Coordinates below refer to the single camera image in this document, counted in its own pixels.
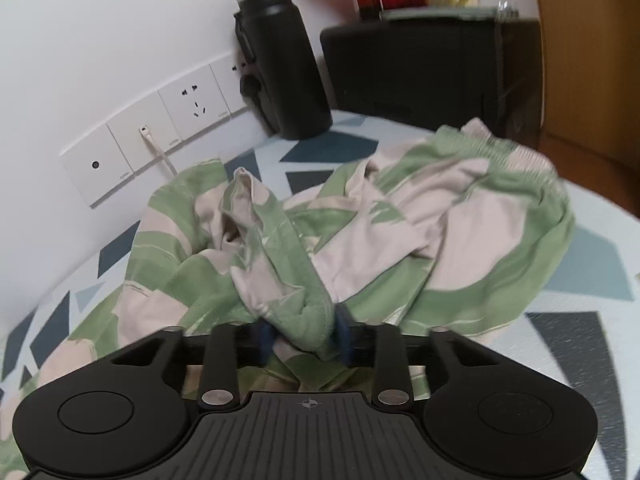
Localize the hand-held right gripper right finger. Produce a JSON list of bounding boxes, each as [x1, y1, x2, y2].
[[332, 302, 501, 408]]

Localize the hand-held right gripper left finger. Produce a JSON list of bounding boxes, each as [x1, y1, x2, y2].
[[109, 322, 276, 409]]

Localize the green patterned pants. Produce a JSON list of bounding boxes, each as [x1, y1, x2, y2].
[[0, 117, 576, 476]]

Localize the black power plug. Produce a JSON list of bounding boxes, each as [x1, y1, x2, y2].
[[240, 74, 273, 126]]

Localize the black insulated bottle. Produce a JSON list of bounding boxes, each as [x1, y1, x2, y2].
[[233, 0, 333, 141]]

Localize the black box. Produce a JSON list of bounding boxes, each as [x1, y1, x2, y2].
[[320, 16, 543, 148]]

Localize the glass tray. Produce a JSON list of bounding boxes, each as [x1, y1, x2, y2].
[[380, 2, 523, 22]]

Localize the wooden door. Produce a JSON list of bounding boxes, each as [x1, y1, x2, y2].
[[530, 0, 640, 171]]

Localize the white cable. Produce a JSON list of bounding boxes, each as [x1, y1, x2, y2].
[[139, 126, 177, 176]]

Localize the white round-hole wall plate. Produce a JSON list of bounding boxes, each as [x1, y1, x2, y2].
[[59, 122, 136, 209]]

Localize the white data wall socket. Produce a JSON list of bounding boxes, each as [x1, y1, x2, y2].
[[106, 94, 183, 177]]

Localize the white power wall socket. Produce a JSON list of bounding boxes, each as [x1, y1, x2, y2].
[[157, 64, 232, 142], [209, 50, 251, 117]]

